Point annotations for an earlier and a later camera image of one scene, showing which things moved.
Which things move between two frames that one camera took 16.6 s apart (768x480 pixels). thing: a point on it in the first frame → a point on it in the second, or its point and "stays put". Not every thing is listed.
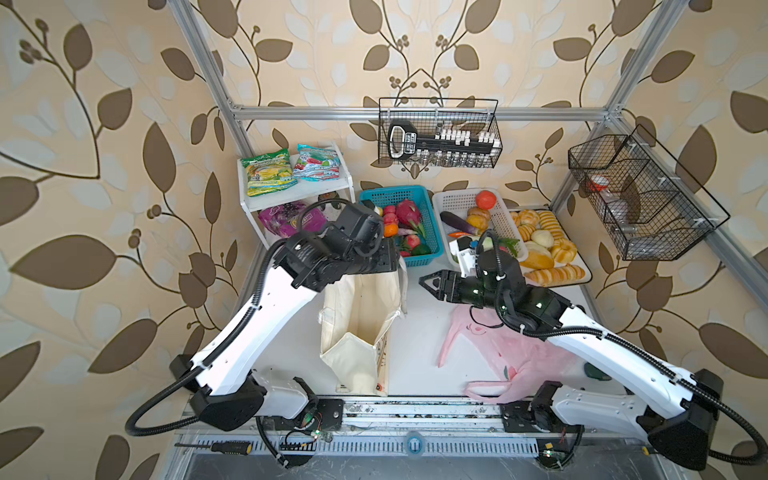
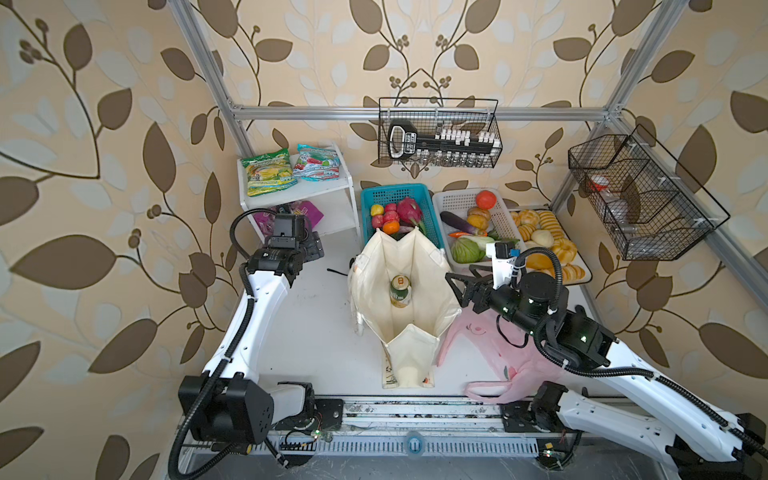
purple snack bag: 292,218 stays put
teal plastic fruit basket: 386,196 stays put
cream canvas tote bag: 356,315 → 409,333
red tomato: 486,199 stays put
